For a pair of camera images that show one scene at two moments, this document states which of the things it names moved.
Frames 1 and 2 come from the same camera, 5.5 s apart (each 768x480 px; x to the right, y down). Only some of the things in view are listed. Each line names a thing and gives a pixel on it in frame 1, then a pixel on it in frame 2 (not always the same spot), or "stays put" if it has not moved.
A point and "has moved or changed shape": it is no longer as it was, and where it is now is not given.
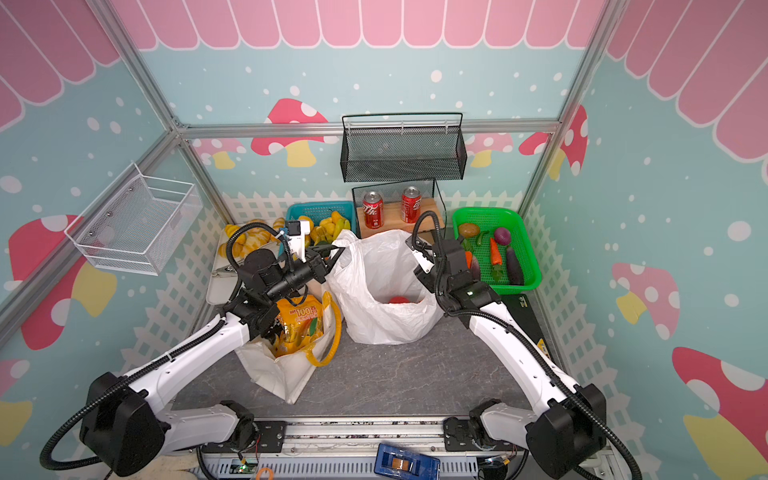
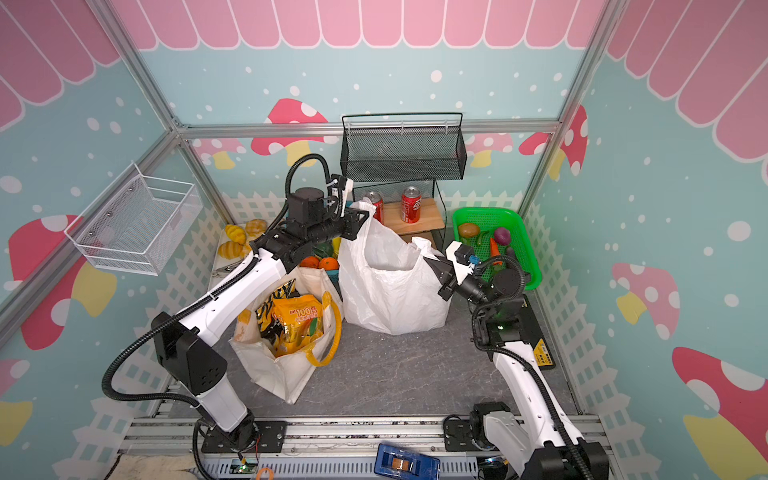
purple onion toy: (502, 236) stays put
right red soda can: (411, 201) stays put
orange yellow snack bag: (302, 323) stays put
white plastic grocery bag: (384, 299) has moved or changed shape
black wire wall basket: (398, 154) stays put
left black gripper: (316, 260) -> (351, 217)
